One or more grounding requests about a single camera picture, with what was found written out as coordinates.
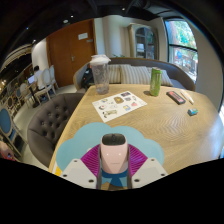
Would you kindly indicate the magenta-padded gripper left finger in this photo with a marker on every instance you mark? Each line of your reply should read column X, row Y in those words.
column 75, row 171

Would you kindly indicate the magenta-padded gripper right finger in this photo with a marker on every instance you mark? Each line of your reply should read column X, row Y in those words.
column 151, row 171

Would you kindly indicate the pink computer mouse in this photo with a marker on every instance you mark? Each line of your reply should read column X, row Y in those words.
column 114, row 153

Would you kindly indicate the blue cloud-shaped mouse pad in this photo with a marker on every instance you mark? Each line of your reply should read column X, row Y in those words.
column 83, row 140

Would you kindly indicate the yellow card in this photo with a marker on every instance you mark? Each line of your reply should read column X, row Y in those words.
column 57, row 171

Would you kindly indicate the grey tufted armchair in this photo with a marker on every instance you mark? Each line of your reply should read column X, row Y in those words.
column 50, row 126

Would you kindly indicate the small green-blue pack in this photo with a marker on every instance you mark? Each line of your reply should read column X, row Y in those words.
column 192, row 111

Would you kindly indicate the white sticker sheet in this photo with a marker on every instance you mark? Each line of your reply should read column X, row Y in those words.
column 118, row 105

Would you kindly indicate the black box with orange print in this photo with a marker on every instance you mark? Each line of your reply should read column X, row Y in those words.
column 175, row 97

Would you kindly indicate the white tube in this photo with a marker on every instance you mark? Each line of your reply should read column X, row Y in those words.
column 187, row 96

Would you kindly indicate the blue upholstered chair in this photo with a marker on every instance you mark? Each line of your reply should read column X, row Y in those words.
column 6, row 123

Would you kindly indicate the green drink can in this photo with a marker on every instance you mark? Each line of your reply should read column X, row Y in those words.
column 155, row 82

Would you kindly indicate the black backpack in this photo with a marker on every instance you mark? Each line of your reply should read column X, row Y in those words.
column 88, row 77

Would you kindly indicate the group of white chairs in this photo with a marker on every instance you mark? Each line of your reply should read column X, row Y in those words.
column 48, row 80

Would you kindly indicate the clear shaker bottle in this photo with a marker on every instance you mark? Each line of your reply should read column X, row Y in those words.
column 100, row 76

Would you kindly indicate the person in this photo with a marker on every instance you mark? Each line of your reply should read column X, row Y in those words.
column 37, row 76

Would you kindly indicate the grey curved sofa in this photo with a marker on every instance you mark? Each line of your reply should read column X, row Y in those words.
column 176, row 71

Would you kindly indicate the brown wooden door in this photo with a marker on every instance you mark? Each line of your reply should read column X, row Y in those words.
column 66, row 50

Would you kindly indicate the large window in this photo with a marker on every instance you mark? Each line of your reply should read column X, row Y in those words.
column 181, row 50

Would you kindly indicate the glass-door cabinet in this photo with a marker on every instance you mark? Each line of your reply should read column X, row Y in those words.
column 144, row 41

